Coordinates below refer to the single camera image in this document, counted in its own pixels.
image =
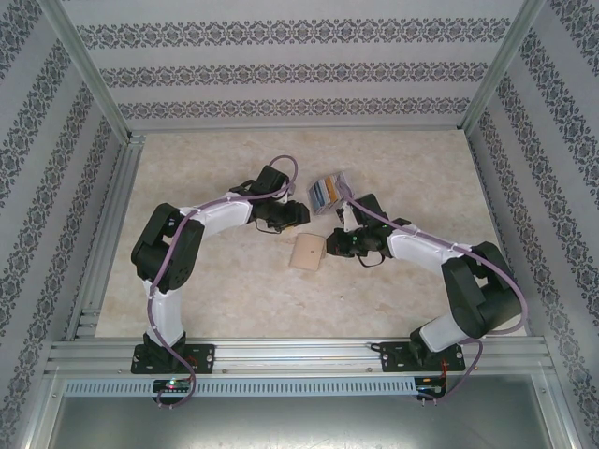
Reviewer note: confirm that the tan leather card holder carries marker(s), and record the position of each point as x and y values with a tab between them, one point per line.
308	252

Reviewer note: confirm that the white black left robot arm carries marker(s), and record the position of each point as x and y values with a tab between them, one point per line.
224	217

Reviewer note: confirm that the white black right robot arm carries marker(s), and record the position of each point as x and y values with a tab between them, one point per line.
412	248

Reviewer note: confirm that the grey card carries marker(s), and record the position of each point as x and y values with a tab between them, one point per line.
311	194

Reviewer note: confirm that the clear acrylic card rack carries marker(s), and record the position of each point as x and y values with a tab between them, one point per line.
323	211

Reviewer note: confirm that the orange card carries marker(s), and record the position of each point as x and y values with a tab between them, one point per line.
331	192

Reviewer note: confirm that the pale lilac card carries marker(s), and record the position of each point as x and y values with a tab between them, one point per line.
340	184

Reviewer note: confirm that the grey sheet metal panel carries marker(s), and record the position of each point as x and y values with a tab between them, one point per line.
299	421

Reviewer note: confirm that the aluminium back frame rail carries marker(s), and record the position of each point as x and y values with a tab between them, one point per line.
299	129

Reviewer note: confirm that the aluminium mounting rail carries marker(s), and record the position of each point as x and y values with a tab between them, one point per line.
299	357

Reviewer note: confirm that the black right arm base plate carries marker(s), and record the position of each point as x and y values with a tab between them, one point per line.
393	357

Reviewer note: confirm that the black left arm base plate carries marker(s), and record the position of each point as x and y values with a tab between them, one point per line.
201	357

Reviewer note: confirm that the aluminium side rail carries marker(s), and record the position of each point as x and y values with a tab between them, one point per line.
105	243

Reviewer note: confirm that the aluminium frame post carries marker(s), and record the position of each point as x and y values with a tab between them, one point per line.
503	61
84	61

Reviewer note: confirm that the aluminium frame leg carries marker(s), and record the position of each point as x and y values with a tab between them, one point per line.
44	411
557	411

